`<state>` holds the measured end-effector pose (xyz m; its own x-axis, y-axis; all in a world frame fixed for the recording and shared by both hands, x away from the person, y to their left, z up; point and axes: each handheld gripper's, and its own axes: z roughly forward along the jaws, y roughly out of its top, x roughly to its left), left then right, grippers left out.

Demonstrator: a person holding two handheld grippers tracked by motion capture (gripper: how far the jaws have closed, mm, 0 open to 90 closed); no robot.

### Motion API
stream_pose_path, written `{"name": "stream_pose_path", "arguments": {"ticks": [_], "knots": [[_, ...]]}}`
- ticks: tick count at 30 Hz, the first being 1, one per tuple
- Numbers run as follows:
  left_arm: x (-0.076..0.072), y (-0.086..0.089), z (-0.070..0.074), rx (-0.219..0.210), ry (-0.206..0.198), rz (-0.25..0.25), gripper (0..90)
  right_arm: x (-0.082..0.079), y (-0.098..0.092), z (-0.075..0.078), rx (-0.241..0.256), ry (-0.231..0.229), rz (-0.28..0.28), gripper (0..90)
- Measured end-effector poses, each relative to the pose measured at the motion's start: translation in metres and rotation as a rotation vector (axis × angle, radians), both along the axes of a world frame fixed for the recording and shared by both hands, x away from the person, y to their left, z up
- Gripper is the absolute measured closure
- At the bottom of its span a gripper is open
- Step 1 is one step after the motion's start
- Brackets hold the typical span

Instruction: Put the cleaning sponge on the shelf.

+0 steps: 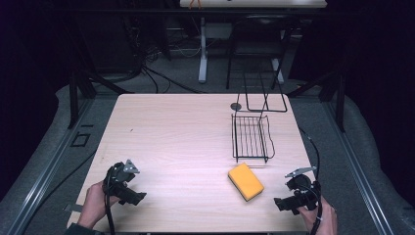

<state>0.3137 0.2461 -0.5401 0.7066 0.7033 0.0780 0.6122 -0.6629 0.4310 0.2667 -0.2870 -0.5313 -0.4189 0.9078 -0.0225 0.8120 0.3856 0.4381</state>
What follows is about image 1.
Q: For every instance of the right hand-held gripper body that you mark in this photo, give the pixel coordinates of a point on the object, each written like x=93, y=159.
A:
x=303, y=191

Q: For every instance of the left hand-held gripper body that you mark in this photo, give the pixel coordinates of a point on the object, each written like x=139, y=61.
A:
x=119, y=182

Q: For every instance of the yellow sponge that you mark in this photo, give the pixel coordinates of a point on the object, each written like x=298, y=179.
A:
x=246, y=182

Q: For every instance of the person's right hand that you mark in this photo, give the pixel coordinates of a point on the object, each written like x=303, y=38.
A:
x=321, y=220

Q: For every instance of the person's left hand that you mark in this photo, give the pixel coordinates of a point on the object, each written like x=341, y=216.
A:
x=94, y=204

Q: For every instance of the black metal stand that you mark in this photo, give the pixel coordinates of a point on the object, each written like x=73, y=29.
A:
x=332, y=91
x=76, y=88

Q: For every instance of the grey round table grommet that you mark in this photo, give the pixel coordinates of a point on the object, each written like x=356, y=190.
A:
x=235, y=106

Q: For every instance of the black chair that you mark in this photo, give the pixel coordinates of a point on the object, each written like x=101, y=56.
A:
x=257, y=42

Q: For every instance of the white desk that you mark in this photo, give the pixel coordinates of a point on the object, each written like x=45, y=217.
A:
x=254, y=3

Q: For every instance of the aluminium floor rail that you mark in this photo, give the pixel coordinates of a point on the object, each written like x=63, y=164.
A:
x=359, y=169
x=49, y=166

